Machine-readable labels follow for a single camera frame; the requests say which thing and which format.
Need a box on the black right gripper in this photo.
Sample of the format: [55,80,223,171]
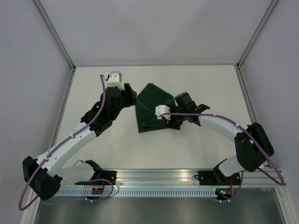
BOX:
[164,104,186,131]

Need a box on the dark green cloth napkin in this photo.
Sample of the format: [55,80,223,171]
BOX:
[135,83,175,133]

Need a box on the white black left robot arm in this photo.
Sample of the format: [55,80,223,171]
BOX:
[22,83,137,201]

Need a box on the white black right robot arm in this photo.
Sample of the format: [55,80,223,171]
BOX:
[155,92,274,184]

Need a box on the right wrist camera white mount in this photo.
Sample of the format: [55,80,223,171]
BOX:
[155,105,171,120]

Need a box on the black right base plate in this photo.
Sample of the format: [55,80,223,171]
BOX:
[194,170,241,186]

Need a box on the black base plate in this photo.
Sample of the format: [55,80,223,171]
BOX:
[100,170,117,185]
[194,170,241,186]

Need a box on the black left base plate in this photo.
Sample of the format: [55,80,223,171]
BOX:
[100,170,117,185]

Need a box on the left aluminium frame post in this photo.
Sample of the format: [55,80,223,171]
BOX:
[32,0,76,71]

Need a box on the aluminium frame post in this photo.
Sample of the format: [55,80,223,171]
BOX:
[236,0,280,70]
[32,0,76,71]

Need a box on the white slotted cable duct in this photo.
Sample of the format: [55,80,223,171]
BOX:
[56,187,216,197]

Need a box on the aluminium front rail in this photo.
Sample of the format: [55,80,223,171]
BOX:
[65,169,287,189]

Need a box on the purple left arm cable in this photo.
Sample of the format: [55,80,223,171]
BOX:
[18,74,108,212]

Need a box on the right aluminium frame post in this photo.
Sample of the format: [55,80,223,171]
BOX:
[236,0,280,70]

